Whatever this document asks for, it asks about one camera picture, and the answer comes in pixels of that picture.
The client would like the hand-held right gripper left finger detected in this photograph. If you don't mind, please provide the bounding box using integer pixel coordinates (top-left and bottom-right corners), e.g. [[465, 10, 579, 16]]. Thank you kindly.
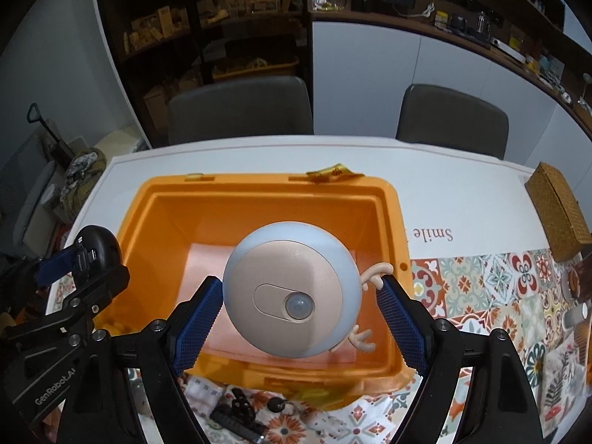
[[60, 276, 226, 444]]

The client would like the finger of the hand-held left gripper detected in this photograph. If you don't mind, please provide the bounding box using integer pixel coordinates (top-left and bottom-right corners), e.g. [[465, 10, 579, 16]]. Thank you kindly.
[[32, 244, 80, 287], [58, 263, 131, 322]]

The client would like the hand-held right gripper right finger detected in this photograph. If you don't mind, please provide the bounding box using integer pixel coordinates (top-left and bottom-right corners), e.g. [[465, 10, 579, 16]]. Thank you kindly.
[[374, 275, 545, 444]]

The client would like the black keychain clip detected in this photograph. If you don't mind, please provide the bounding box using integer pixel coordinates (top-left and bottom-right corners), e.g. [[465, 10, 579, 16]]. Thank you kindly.
[[209, 385, 268, 443]]

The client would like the round night light with antlers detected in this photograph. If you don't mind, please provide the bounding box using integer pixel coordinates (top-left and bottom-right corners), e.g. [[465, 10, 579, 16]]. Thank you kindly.
[[222, 222, 395, 360]]

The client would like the orange plastic storage bin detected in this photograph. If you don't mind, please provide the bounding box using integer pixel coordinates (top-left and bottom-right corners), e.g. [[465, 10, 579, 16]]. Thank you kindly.
[[111, 162, 413, 410]]

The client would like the floral patterned bag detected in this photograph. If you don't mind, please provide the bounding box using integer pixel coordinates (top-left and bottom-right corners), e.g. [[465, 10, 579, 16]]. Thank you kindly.
[[58, 148, 108, 217]]

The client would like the patterned tile print tablecloth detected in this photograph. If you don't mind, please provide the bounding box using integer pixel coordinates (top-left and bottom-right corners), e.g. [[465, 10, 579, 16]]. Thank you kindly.
[[44, 134, 592, 444]]

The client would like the brown woven box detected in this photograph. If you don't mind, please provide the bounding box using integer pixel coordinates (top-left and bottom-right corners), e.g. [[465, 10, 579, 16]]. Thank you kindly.
[[525, 162, 592, 263]]

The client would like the dark wooden shelf cabinet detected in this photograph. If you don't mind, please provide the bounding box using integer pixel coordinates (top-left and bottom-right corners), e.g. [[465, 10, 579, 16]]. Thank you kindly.
[[92, 0, 313, 149]]

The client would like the grey upholstered chair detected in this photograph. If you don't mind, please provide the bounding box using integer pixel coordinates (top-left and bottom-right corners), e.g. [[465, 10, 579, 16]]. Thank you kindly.
[[395, 84, 509, 160], [166, 75, 314, 146]]

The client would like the white cabinet with counter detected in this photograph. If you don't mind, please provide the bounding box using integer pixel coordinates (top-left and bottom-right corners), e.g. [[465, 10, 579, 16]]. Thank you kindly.
[[310, 9, 592, 172]]

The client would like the black cart handle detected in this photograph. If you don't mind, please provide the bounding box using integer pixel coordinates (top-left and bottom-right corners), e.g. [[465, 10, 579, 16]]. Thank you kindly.
[[26, 103, 75, 159]]

